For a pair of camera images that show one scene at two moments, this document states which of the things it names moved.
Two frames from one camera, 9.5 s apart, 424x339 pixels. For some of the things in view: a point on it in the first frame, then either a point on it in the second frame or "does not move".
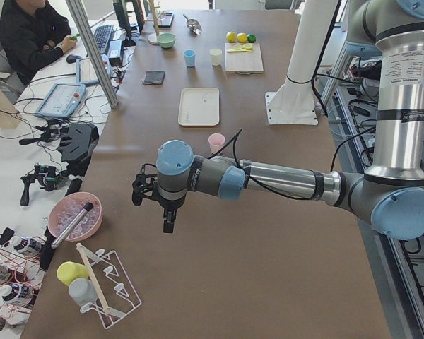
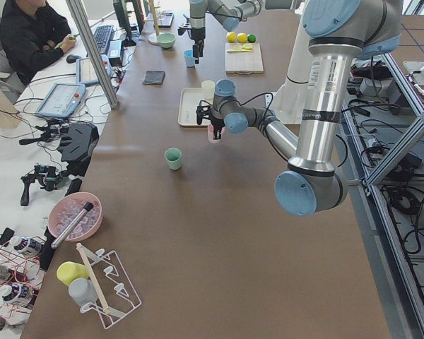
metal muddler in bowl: [87, 207] does not move
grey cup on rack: [83, 291] does not move
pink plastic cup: [216, 141] -> [210, 134]
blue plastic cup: [189, 56] does not move
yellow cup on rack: [68, 270] does not move
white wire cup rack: [116, 294] does not move
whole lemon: [231, 37] does not move
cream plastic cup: [215, 54] -> [208, 89]
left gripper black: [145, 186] -> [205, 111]
